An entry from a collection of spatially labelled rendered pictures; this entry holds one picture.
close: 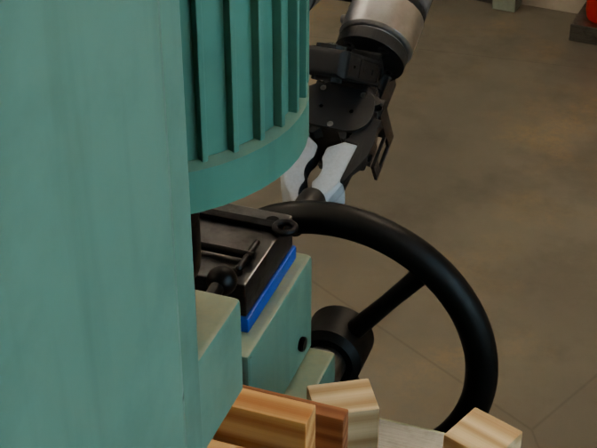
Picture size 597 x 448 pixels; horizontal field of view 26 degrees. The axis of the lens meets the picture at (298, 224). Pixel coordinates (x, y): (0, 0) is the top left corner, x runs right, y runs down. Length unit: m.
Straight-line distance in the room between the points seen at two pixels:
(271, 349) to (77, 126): 0.59
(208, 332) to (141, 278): 0.31
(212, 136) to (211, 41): 0.05
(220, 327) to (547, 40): 3.01
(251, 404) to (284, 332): 0.14
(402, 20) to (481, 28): 2.49
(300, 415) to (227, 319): 0.11
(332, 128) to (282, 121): 0.58
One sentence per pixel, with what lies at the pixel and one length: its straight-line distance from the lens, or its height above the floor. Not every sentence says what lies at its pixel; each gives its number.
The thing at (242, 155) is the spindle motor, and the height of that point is 1.22.
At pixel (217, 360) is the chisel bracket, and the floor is 1.05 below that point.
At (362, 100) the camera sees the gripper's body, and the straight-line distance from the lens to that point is 1.20.
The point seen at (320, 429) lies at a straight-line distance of 0.85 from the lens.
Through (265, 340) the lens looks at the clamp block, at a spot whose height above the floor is 0.95.
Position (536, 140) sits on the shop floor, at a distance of 3.17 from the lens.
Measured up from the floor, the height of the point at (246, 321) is 0.97.
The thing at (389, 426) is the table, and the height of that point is 0.90.
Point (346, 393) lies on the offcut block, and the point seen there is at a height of 0.94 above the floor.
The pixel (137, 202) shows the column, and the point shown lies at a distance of 0.41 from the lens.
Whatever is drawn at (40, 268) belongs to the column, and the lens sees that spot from 0.36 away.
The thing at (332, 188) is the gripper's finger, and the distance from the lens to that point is 1.16.
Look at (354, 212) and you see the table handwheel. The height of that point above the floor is 0.95.
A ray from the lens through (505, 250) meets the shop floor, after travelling 2.75.
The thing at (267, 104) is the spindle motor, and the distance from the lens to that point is 0.60.
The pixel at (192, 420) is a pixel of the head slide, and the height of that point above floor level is 1.11.
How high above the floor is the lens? 1.52
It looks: 33 degrees down
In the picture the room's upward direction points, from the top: straight up
